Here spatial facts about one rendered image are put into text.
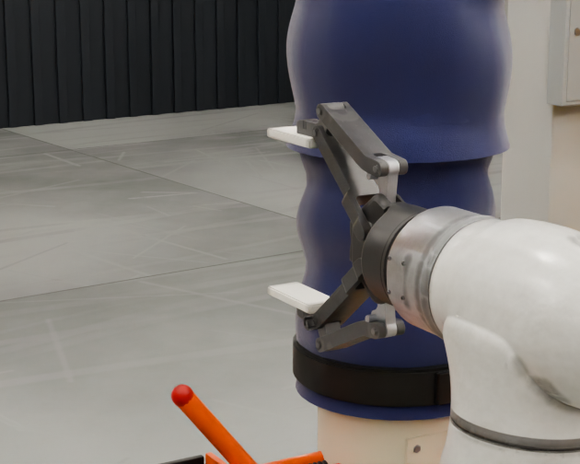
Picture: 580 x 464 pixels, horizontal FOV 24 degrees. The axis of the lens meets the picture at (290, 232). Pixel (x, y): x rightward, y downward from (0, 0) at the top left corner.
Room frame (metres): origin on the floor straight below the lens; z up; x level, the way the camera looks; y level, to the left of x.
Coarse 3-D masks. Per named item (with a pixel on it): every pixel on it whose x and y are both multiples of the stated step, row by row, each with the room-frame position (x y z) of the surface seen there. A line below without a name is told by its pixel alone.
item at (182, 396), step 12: (180, 384) 1.30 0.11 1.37; (180, 396) 1.28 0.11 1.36; (192, 396) 1.29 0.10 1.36; (180, 408) 1.29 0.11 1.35; (192, 408) 1.29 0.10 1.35; (204, 408) 1.30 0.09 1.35; (192, 420) 1.29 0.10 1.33; (204, 420) 1.29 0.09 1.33; (216, 420) 1.30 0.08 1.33; (204, 432) 1.30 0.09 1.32; (216, 432) 1.30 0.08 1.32; (228, 432) 1.31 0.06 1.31; (216, 444) 1.30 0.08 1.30; (228, 444) 1.31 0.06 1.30; (228, 456) 1.31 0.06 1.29; (240, 456) 1.31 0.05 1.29
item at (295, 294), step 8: (272, 288) 1.10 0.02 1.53; (280, 288) 1.10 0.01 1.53; (288, 288) 1.10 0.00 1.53; (296, 288) 1.10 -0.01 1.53; (304, 288) 1.10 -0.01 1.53; (280, 296) 1.09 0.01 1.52; (288, 296) 1.08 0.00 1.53; (296, 296) 1.07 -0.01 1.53; (304, 296) 1.07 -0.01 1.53; (312, 296) 1.07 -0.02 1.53; (320, 296) 1.07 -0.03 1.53; (328, 296) 1.07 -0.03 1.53; (296, 304) 1.06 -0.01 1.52; (304, 304) 1.05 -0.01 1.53; (312, 304) 1.05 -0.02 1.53; (320, 304) 1.05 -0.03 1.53; (312, 312) 1.05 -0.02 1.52
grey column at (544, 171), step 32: (512, 0) 2.87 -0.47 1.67; (544, 0) 2.78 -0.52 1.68; (512, 32) 2.86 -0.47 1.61; (544, 32) 2.77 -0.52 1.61; (544, 64) 2.77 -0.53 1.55; (512, 96) 2.86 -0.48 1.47; (544, 96) 2.77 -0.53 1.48; (512, 128) 2.85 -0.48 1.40; (544, 128) 2.76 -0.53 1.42; (576, 128) 2.78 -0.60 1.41; (512, 160) 2.85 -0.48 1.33; (544, 160) 2.76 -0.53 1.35; (576, 160) 2.78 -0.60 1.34; (512, 192) 2.85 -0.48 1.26; (544, 192) 2.76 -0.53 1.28; (576, 192) 2.78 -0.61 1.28; (576, 224) 2.78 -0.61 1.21
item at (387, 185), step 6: (384, 156) 0.98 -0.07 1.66; (390, 162) 0.97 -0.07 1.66; (396, 162) 0.97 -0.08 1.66; (390, 168) 0.97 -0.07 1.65; (396, 168) 0.97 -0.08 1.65; (366, 174) 0.98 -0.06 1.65; (390, 174) 0.97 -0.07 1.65; (396, 174) 0.97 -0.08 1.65; (378, 180) 0.98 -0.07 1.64; (384, 180) 0.97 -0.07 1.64; (390, 180) 0.97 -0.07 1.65; (396, 180) 0.97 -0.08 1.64; (378, 186) 0.98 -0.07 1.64; (384, 186) 0.97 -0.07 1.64; (390, 186) 0.97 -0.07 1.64; (396, 186) 0.97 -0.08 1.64; (384, 192) 0.97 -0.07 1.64; (390, 192) 0.97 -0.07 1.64; (396, 192) 0.97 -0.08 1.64; (390, 198) 0.97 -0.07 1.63
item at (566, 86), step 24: (552, 0) 2.73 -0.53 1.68; (576, 0) 2.70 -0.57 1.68; (552, 24) 2.72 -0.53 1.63; (576, 24) 2.70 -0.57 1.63; (552, 48) 2.72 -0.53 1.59; (576, 48) 2.70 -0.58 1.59; (552, 72) 2.72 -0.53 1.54; (576, 72) 2.71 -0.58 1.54; (552, 96) 2.72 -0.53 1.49; (576, 96) 2.71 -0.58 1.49
